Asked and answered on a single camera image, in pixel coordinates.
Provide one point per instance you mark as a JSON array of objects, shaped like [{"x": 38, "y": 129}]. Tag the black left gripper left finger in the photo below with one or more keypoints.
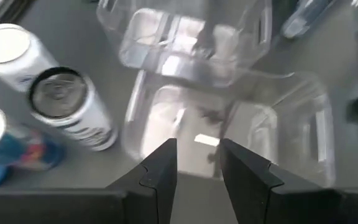
[{"x": 154, "y": 186}]

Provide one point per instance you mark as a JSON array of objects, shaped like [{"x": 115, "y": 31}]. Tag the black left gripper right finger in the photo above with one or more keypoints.
[{"x": 253, "y": 193}]

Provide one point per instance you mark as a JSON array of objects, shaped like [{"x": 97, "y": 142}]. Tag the clear plastic bin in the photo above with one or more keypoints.
[
  {"x": 259, "y": 124},
  {"x": 154, "y": 37}
]

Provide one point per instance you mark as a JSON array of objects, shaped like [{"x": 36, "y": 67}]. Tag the white Celsius can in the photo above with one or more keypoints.
[{"x": 82, "y": 124}]

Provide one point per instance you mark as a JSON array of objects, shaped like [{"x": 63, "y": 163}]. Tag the blue silver Red Bull can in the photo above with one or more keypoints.
[
  {"x": 306, "y": 15},
  {"x": 26, "y": 149}
]

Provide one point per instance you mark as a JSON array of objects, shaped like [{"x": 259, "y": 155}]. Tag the white blue Spindrift can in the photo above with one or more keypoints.
[{"x": 8, "y": 46}]

